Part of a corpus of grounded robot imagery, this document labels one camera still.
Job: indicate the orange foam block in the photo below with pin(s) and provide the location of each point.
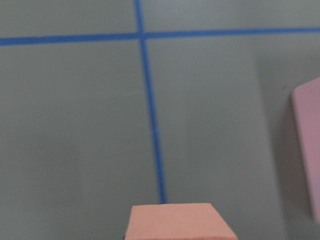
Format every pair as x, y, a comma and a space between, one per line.
179, 221

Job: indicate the pink plastic bin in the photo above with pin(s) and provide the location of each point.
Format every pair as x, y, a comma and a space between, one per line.
306, 108

